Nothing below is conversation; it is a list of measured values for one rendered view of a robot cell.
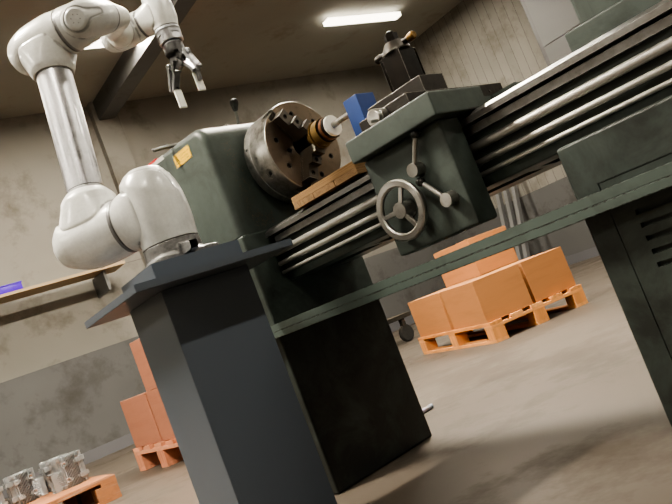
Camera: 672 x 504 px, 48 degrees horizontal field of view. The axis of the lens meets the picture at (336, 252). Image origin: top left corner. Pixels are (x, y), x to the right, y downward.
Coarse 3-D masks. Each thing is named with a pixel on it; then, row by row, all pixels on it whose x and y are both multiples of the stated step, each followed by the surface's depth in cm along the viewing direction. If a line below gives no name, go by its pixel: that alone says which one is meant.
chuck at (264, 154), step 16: (288, 112) 247; (304, 112) 252; (256, 128) 243; (272, 128) 240; (256, 144) 240; (272, 144) 238; (288, 144) 242; (304, 144) 253; (336, 144) 257; (256, 160) 241; (272, 160) 236; (288, 160) 240; (336, 160) 254; (288, 176) 238; (320, 176) 247; (288, 192) 244
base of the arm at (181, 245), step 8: (168, 240) 192; (176, 240) 192; (184, 240) 193; (192, 240) 192; (200, 240) 198; (152, 248) 193; (160, 248) 192; (168, 248) 191; (176, 248) 192; (184, 248) 190; (192, 248) 189; (200, 248) 194; (144, 256) 196; (152, 256) 193; (160, 256) 191; (168, 256) 189; (176, 256) 190
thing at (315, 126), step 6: (318, 120) 238; (312, 126) 237; (318, 126) 235; (312, 132) 237; (318, 132) 236; (324, 132) 234; (312, 138) 238; (318, 138) 236; (324, 138) 236; (330, 138) 236; (318, 144) 238; (324, 144) 239
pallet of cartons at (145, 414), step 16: (144, 368) 481; (144, 384) 488; (128, 400) 507; (144, 400) 490; (160, 400) 472; (128, 416) 513; (144, 416) 495; (160, 416) 478; (144, 432) 501; (160, 432) 484; (144, 448) 501; (160, 448) 482; (176, 448) 485; (144, 464) 508
